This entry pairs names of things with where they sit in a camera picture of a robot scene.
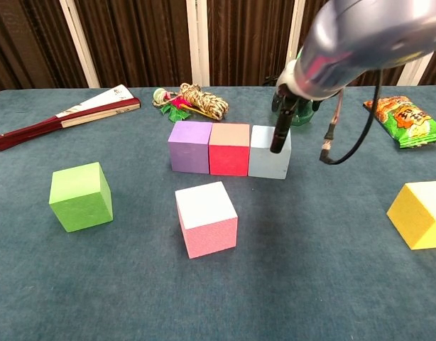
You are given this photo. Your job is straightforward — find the light blue foam cube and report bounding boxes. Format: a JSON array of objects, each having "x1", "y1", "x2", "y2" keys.
[{"x1": 248, "y1": 124, "x2": 293, "y2": 180}]

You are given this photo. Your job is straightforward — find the folding fan dark red ribs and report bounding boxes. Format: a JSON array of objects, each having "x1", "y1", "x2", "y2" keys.
[{"x1": 0, "y1": 84, "x2": 142, "y2": 152}]

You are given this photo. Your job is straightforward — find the dark brown pleated curtain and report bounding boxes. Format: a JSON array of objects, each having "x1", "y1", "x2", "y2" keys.
[{"x1": 0, "y1": 0, "x2": 436, "y2": 94}]

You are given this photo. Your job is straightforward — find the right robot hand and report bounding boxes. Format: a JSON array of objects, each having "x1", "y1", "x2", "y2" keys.
[{"x1": 269, "y1": 58, "x2": 311, "y2": 154}]

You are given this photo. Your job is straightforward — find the red foam cube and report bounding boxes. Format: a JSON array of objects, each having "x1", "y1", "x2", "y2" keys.
[{"x1": 207, "y1": 122, "x2": 251, "y2": 178}]

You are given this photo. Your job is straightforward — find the white metal frame post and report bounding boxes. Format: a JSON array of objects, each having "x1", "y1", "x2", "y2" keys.
[
  {"x1": 58, "y1": 0, "x2": 101, "y2": 89},
  {"x1": 396, "y1": 49, "x2": 435, "y2": 87},
  {"x1": 283, "y1": 0, "x2": 311, "y2": 77},
  {"x1": 185, "y1": 0, "x2": 210, "y2": 87}
]

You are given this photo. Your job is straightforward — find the pale pink foam cube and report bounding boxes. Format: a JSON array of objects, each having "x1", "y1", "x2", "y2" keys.
[{"x1": 174, "y1": 180, "x2": 239, "y2": 260}]

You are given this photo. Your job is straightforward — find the dark green glass bottle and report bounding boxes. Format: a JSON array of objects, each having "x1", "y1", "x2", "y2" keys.
[{"x1": 271, "y1": 92, "x2": 318, "y2": 128}]

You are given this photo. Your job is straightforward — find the purple foam cube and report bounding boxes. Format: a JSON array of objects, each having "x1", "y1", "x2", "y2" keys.
[{"x1": 167, "y1": 120, "x2": 214, "y2": 175}]

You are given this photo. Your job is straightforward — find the blue felt table mat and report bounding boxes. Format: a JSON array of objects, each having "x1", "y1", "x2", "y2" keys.
[{"x1": 0, "y1": 85, "x2": 436, "y2": 341}]

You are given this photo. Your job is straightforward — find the braided beige rope bundle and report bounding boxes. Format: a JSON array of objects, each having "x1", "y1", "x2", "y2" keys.
[{"x1": 178, "y1": 82, "x2": 230, "y2": 121}]

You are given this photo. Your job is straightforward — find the green foam cube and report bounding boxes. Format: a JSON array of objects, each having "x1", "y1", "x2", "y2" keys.
[{"x1": 48, "y1": 161, "x2": 114, "y2": 234}]

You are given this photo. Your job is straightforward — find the colourful tassel ornament green leaves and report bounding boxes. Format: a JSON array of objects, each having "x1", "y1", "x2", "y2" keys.
[{"x1": 152, "y1": 87, "x2": 205, "y2": 124}]

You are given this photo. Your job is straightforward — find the yellow foam cube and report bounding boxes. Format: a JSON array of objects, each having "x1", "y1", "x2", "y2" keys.
[{"x1": 386, "y1": 180, "x2": 436, "y2": 251}]

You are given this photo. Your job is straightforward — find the orange green snack bag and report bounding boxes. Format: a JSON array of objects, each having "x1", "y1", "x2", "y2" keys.
[{"x1": 362, "y1": 95, "x2": 436, "y2": 149}]

